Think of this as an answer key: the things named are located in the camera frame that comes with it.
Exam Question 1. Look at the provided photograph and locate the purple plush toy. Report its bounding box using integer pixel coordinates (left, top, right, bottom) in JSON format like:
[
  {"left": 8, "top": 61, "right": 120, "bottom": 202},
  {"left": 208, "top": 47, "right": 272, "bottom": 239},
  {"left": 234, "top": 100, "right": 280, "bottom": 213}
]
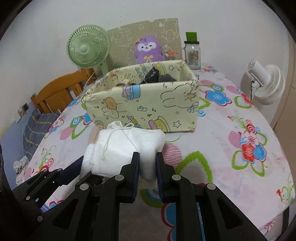
[{"left": 134, "top": 35, "right": 165, "bottom": 64}]

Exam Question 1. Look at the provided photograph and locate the grey cloth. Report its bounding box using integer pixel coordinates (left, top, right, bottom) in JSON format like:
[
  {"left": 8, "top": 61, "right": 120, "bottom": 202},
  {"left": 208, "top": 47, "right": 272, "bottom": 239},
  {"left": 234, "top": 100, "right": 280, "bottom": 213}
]
[{"left": 159, "top": 74, "right": 176, "bottom": 82}]

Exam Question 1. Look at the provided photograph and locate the green desk fan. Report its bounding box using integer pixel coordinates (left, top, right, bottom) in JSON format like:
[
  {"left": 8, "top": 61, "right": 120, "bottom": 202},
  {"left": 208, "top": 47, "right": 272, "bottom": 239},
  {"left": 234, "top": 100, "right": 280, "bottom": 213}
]
[{"left": 66, "top": 25, "right": 111, "bottom": 75}]

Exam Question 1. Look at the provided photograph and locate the white standing fan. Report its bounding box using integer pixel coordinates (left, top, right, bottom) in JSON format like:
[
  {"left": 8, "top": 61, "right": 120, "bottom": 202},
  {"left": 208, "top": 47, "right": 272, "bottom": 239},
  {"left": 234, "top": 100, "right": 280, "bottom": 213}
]
[{"left": 240, "top": 59, "right": 285, "bottom": 105}]

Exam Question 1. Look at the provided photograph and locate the cartoon print cardboard panel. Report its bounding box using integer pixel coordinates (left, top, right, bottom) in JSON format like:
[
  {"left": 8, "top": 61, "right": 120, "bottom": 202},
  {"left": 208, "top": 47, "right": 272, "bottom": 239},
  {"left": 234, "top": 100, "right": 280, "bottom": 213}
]
[{"left": 106, "top": 18, "right": 181, "bottom": 71}]

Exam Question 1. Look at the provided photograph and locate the yellow cartoon storage box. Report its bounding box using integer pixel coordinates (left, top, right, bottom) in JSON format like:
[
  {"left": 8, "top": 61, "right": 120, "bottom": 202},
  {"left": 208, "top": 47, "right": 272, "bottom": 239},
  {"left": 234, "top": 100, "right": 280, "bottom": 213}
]
[{"left": 82, "top": 60, "right": 199, "bottom": 133}]

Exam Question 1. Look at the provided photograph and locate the wall power outlet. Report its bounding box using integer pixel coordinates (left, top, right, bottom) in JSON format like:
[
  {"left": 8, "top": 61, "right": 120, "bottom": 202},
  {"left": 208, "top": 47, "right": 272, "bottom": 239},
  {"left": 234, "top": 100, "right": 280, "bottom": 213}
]
[{"left": 22, "top": 103, "right": 29, "bottom": 112}]

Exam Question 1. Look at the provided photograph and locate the green cup on jar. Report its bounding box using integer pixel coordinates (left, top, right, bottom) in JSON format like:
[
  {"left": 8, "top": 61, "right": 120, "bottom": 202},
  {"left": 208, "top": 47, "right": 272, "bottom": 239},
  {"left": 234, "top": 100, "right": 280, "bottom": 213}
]
[{"left": 186, "top": 32, "right": 198, "bottom": 43}]

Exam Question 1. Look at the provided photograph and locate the glass jar with handle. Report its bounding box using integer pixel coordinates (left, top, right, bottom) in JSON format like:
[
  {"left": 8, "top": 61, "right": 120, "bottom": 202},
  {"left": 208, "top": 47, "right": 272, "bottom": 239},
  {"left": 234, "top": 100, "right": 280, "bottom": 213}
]
[{"left": 180, "top": 41, "right": 201, "bottom": 70}]

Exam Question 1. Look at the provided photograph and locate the black plastic bag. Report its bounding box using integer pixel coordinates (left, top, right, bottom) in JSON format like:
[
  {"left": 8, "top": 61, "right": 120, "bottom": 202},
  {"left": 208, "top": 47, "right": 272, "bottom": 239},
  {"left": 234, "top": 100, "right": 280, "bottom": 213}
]
[{"left": 140, "top": 67, "right": 160, "bottom": 84}]

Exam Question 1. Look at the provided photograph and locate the cotton swab container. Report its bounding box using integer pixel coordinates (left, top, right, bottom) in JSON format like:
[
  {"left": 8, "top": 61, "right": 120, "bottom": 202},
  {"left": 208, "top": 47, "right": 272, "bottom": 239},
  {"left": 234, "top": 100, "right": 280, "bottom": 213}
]
[{"left": 165, "top": 52, "right": 180, "bottom": 61}]

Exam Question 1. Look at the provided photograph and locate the plaid grey blanket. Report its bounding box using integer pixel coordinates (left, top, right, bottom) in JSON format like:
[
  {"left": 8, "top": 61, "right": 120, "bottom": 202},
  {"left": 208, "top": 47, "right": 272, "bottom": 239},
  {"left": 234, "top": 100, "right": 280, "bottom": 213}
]
[{"left": 23, "top": 108, "right": 59, "bottom": 161}]

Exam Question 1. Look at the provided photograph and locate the white drawstring cloth bag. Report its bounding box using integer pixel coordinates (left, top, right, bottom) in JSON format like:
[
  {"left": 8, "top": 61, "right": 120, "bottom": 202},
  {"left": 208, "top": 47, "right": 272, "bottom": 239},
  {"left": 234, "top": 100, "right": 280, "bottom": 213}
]
[{"left": 80, "top": 121, "right": 166, "bottom": 181}]

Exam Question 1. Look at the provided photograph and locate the wooden chair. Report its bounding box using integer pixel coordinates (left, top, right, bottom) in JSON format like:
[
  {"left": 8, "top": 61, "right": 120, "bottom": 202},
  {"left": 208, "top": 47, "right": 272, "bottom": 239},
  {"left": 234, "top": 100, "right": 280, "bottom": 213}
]
[{"left": 31, "top": 69, "right": 96, "bottom": 113}]

